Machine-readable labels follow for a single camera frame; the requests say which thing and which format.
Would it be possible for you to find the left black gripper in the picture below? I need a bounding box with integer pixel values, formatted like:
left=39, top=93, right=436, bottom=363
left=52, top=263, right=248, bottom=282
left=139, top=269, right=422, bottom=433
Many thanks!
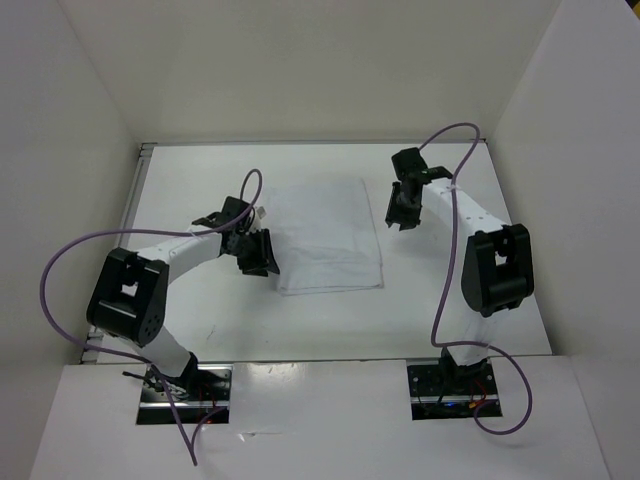
left=228, top=228, right=280, bottom=277

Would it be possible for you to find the white skirt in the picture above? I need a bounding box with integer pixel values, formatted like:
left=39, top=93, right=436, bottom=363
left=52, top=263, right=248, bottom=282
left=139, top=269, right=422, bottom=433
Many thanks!
left=261, top=177, right=384, bottom=296

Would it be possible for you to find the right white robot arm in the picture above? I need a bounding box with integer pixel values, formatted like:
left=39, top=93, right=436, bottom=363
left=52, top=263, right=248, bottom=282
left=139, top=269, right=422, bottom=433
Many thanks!
left=385, top=163, right=534, bottom=393

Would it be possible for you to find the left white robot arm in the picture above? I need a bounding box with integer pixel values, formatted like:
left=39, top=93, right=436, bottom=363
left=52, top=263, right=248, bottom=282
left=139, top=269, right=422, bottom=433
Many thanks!
left=87, top=214, right=280, bottom=400

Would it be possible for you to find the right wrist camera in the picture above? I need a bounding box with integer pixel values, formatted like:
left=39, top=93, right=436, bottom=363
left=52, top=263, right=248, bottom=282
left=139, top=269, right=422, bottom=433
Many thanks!
left=391, top=147, right=427, bottom=181

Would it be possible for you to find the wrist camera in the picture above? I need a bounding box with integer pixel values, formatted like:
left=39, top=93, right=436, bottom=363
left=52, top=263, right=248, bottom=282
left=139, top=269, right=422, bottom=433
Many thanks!
left=221, top=196, right=266, bottom=233
left=391, top=147, right=427, bottom=181

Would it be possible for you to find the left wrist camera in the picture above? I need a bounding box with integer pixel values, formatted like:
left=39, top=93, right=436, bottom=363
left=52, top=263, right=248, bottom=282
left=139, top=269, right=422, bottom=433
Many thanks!
left=221, top=196, right=266, bottom=233

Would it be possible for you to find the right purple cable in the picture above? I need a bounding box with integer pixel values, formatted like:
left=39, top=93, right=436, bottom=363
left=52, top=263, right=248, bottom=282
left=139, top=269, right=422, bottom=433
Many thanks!
left=418, top=122, right=534, bottom=436

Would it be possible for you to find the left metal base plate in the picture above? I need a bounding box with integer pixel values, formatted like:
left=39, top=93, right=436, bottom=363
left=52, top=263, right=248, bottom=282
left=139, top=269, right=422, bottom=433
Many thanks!
left=134, top=364, right=233, bottom=426

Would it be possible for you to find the metal base plate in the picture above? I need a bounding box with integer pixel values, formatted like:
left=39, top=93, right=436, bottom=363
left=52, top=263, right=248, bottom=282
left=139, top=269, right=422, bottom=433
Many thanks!
left=134, top=364, right=233, bottom=426
left=406, top=360, right=502, bottom=421

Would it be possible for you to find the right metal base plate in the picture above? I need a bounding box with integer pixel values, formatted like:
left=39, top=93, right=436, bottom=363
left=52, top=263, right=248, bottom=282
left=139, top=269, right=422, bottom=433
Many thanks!
left=406, top=360, right=502, bottom=421

